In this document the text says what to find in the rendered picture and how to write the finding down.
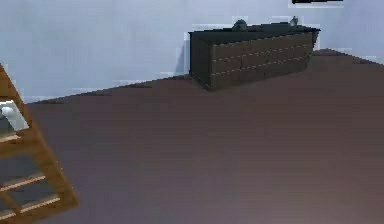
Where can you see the grey round object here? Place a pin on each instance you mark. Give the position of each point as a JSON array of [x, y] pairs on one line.
[[239, 25]]

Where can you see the dark brown chest of drawers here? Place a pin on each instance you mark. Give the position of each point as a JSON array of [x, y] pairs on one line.
[[253, 60]]

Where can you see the small grey object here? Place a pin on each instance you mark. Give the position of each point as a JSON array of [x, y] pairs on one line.
[[294, 21]]

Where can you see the black framed wall picture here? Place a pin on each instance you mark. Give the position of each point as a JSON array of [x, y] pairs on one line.
[[316, 1]]

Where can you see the white object on shelf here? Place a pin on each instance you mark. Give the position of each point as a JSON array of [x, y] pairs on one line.
[[15, 116]]

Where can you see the brown wooden shelf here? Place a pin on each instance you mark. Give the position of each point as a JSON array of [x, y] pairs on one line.
[[36, 150]]

